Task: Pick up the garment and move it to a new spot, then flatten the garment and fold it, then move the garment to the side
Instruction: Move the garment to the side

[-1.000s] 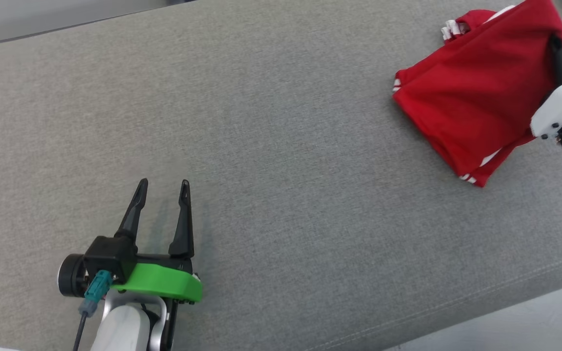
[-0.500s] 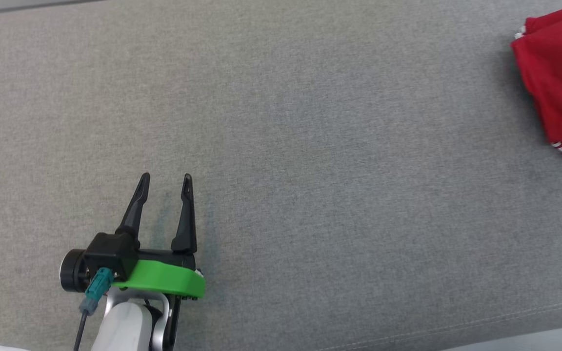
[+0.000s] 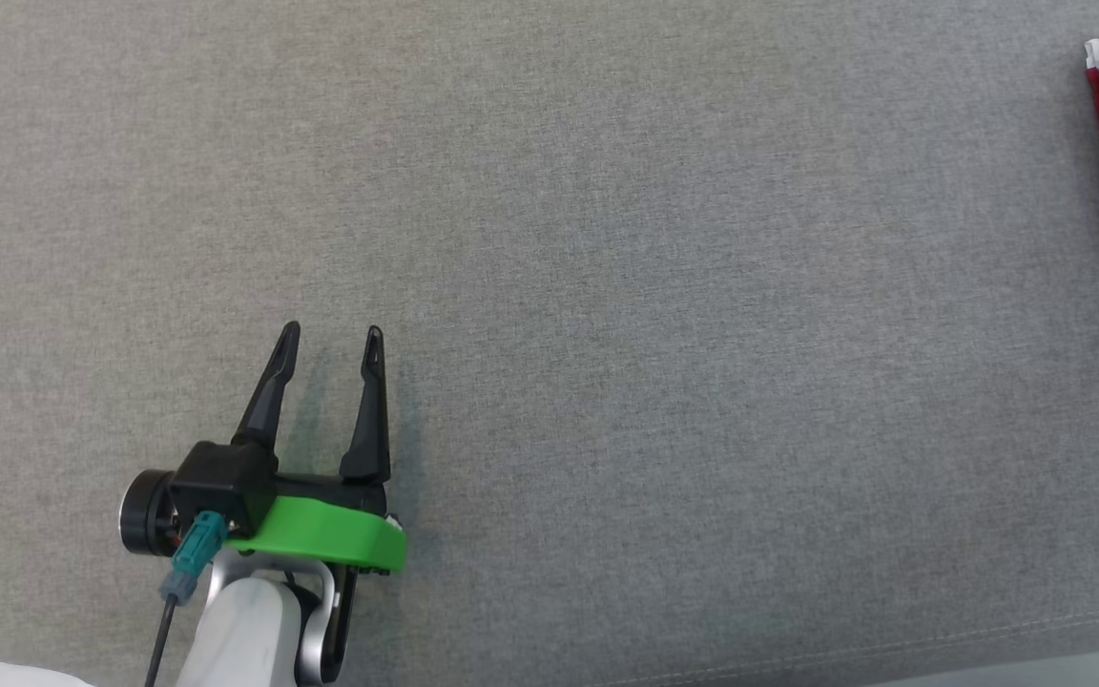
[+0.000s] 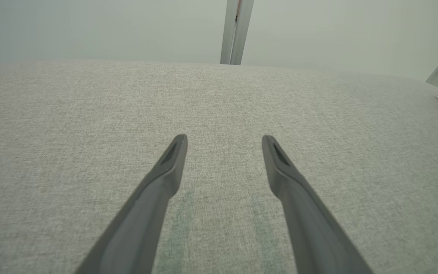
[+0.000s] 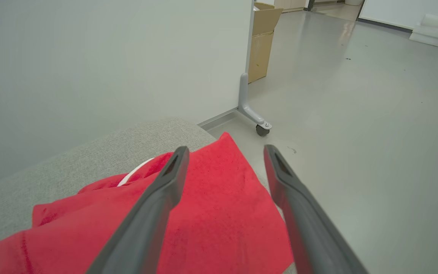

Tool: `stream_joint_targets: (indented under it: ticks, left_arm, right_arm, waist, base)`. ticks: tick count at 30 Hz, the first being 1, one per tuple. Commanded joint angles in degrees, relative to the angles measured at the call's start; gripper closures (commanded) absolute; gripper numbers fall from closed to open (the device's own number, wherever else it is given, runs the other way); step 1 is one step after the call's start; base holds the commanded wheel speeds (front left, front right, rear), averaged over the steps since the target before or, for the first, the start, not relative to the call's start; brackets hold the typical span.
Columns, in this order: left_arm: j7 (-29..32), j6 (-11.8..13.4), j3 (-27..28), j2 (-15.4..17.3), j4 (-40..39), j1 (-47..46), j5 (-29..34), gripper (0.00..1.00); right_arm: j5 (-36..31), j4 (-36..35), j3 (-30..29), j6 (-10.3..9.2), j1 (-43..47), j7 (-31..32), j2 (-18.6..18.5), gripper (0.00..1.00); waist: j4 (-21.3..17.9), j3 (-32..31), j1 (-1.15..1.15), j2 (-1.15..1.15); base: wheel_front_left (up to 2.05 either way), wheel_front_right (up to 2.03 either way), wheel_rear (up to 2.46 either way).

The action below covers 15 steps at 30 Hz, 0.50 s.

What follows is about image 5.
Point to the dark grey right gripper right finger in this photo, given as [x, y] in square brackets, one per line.
[310, 232]

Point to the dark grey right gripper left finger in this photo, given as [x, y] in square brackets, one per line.
[143, 228]

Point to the red shorts with white stripe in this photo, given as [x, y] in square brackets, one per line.
[222, 213]

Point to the grey fabric sofa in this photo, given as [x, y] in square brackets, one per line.
[51, 171]

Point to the grey partition foot with caster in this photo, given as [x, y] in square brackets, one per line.
[244, 99]

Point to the brown cardboard box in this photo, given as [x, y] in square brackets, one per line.
[261, 49]

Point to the beige wooden cabinet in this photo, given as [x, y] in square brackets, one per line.
[291, 4]

